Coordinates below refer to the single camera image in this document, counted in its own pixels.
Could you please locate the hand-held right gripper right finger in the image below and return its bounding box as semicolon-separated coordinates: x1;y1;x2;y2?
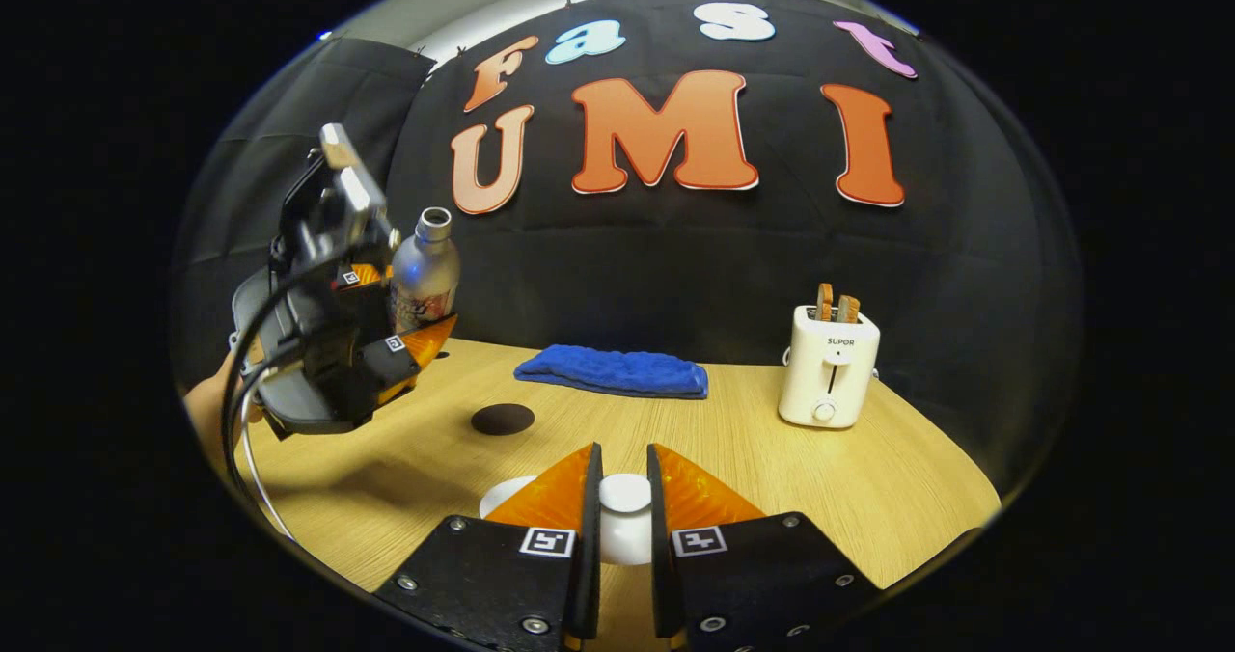
646;443;884;652

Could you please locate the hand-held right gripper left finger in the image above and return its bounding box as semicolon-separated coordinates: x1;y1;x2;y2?
374;442;604;652

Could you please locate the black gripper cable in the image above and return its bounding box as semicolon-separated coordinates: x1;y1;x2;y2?
220;237;387;499

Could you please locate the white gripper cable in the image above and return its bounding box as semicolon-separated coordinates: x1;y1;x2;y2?
239;377;295;540

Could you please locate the white toaster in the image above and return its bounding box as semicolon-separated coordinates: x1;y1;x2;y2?
778;305;881;430

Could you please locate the silver water bottle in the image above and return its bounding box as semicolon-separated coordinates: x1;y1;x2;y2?
390;206;462;337

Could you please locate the blue towel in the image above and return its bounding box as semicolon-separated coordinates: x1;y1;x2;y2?
513;344;709;400

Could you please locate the dark round coaster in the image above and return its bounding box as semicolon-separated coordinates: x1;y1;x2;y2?
471;403;535;437

